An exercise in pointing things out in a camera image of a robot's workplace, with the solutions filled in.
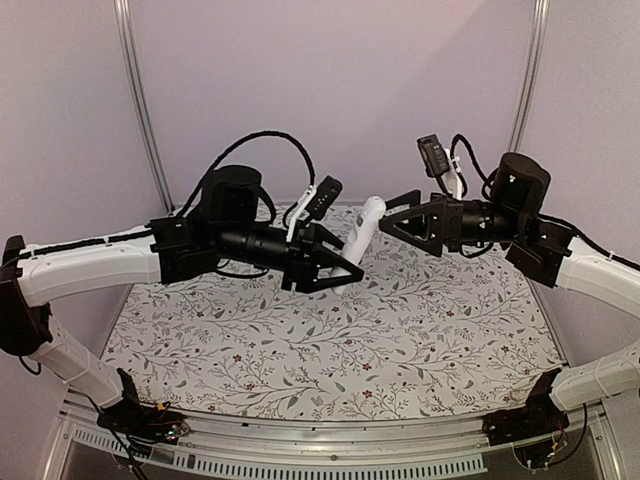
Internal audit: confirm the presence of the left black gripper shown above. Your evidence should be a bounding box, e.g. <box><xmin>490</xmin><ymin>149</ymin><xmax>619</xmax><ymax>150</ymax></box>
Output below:
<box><xmin>215</xmin><ymin>220</ymin><xmax>365</xmax><ymax>294</ymax></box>

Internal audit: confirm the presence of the white remote control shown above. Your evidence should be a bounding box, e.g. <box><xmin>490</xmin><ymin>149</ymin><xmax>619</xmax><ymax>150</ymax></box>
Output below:
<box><xmin>341</xmin><ymin>196</ymin><xmax>386</xmax><ymax>266</ymax></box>

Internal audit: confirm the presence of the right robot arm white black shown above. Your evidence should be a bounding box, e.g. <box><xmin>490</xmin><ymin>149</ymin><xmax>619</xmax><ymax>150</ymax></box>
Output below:
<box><xmin>379</xmin><ymin>152</ymin><xmax>639</xmax><ymax>316</ymax></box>

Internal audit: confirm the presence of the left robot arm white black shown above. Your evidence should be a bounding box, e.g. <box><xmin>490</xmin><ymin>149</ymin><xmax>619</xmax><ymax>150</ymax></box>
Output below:
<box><xmin>1</xmin><ymin>165</ymin><xmax>363</xmax><ymax>434</ymax></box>

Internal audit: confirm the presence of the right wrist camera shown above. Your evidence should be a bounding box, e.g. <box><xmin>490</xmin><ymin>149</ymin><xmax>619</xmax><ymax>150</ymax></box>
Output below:
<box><xmin>417</xmin><ymin>134</ymin><xmax>468</xmax><ymax>200</ymax></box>

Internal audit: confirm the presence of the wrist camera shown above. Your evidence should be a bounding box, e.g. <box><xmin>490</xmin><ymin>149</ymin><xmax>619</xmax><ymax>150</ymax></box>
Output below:
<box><xmin>283</xmin><ymin>175</ymin><xmax>343</xmax><ymax>243</ymax></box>
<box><xmin>417</xmin><ymin>134</ymin><xmax>468</xmax><ymax>200</ymax></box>

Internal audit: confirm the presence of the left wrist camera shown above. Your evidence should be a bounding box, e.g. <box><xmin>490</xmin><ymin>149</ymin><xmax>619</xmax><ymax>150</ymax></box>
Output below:
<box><xmin>283</xmin><ymin>175</ymin><xmax>343</xmax><ymax>243</ymax></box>

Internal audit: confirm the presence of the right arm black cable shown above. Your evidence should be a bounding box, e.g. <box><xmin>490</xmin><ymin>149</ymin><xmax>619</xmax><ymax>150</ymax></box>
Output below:
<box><xmin>449</xmin><ymin>133</ymin><xmax>494</xmax><ymax>191</ymax></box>

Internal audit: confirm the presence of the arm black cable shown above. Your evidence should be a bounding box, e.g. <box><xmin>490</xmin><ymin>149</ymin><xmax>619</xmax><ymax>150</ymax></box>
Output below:
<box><xmin>449</xmin><ymin>133</ymin><xmax>494</xmax><ymax>191</ymax></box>
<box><xmin>174</xmin><ymin>131</ymin><xmax>317</xmax><ymax>221</ymax></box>

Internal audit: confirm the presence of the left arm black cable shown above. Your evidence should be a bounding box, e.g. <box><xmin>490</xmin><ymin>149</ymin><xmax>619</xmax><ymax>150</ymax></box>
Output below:
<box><xmin>174</xmin><ymin>131</ymin><xmax>317</xmax><ymax>221</ymax></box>

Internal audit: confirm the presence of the front aluminium rail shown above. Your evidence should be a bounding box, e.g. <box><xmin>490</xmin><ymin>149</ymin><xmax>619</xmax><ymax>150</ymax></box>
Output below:
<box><xmin>42</xmin><ymin>387</ymin><xmax>626</xmax><ymax>480</ymax></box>

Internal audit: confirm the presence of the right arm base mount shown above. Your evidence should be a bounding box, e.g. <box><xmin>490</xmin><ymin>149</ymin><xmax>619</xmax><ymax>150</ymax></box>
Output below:
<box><xmin>482</xmin><ymin>368</ymin><xmax>569</xmax><ymax>469</ymax></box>

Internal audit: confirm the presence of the right aluminium frame post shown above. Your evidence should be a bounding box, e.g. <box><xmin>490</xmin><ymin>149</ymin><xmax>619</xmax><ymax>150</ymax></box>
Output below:
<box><xmin>507</xmin><ymin>0</ymin><xmax>550</xmax><ymax>151</ymax></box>

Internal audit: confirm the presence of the aluminium frame post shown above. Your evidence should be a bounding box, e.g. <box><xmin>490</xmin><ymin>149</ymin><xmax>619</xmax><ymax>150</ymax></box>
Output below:
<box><xmin>507</xmin><ymin>0</ymin><xmax>550</xmax><ymax>151</ymax></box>
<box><xmin>114</xmin><ymin>0</ymin><xmax>174</xmax><ymax>212</ymax></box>

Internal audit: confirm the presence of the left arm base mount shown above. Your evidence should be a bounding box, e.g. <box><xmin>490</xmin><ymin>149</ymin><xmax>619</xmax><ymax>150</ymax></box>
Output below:
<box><xmin>97</xmin><ymin>368</ymin><xmax>190</xmax><ymax>445</ymax></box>

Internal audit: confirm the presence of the left aluminium frame post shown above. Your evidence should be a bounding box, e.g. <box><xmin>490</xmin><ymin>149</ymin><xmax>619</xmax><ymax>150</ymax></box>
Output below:
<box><xmin>114</xmin><ymin>0</ymin><xmax>174</xmax><ymax>212</ymax></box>

